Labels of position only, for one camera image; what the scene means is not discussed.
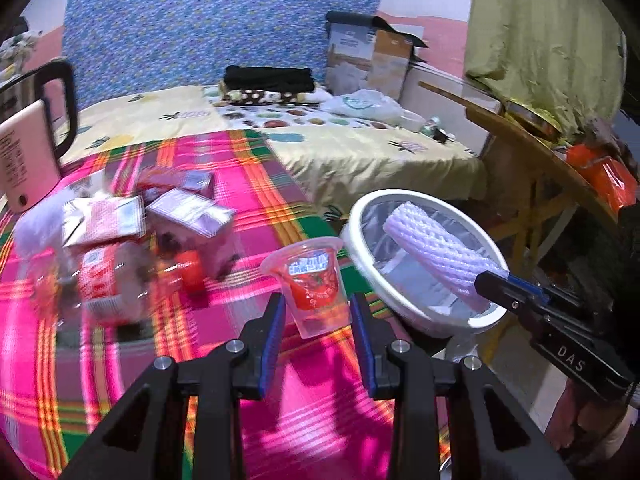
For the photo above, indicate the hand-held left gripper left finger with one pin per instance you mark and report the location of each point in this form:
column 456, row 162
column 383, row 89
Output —
column 270, row 355

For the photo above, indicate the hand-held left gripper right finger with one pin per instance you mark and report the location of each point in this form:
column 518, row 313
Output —
column 364, row 355

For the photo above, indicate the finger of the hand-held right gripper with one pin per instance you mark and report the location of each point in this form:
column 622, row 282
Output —
column 500, row 287
column 535, row 291

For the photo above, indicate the pale purple foam net sleeve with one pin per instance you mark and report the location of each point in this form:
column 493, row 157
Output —
column 435, row 245

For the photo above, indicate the clear plastic cup red label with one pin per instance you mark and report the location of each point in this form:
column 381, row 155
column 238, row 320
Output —
column 312, row 280

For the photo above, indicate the white round trash bin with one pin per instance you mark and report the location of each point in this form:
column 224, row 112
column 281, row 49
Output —
column 361, row 245

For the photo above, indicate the silver plastic bin liner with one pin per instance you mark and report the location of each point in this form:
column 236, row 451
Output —
column 370, row 225

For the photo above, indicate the orange snack packets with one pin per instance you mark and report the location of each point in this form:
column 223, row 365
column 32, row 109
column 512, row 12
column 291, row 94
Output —
column 607, row 175

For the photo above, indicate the wooden table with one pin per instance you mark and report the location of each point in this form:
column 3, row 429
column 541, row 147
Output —
column 510, row 140

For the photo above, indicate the small dark object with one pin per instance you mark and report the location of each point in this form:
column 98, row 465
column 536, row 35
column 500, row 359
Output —
column 442, row 136

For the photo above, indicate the pink plaid blanket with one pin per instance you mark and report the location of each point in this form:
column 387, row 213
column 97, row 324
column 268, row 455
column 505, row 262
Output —
column 280, row 185

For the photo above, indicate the round gold tin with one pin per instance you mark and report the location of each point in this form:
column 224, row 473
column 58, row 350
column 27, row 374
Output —
column 530, row 117

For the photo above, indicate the small clear bottle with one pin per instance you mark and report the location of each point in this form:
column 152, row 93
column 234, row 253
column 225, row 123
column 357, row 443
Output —
column 430, row 126

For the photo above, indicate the clear packet red white label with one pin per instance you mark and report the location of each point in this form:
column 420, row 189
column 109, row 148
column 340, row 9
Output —
column 110, row 280

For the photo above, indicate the small white bowl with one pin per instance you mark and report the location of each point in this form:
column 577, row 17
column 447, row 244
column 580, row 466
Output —
column 412, row 121

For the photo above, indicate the yellow printed bedsheet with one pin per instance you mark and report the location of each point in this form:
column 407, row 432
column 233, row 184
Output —
column 350, row 160

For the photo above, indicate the white cabinet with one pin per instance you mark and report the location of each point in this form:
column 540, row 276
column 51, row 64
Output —
column 450, row 95

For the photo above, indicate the red drink carton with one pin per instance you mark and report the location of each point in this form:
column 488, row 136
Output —
column 170, row 182

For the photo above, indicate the pink white drink carton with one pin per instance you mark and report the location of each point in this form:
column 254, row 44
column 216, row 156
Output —
column 102, row 220

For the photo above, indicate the white plastic bag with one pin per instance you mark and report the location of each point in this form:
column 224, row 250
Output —
column 360, row 105

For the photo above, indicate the brown cardboard box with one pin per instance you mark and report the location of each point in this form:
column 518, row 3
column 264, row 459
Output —
column 387, row 65

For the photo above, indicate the brown polka dot pillow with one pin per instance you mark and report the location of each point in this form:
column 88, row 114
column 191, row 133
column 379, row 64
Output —
column 260, row 96

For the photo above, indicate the green curtain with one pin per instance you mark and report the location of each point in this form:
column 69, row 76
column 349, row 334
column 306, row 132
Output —
column 540, row 25

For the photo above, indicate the black folded cloth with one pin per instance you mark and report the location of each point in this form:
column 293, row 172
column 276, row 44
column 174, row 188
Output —
column 270, row 79

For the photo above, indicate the grey printed box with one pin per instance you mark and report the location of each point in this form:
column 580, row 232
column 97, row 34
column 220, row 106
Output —
column 347, row 55

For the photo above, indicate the blue patterned mattress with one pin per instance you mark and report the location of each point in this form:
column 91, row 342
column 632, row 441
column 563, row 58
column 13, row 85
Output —
column 200, row 30

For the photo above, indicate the floral cloth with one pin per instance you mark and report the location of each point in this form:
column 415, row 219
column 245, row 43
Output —
column 17, row 47

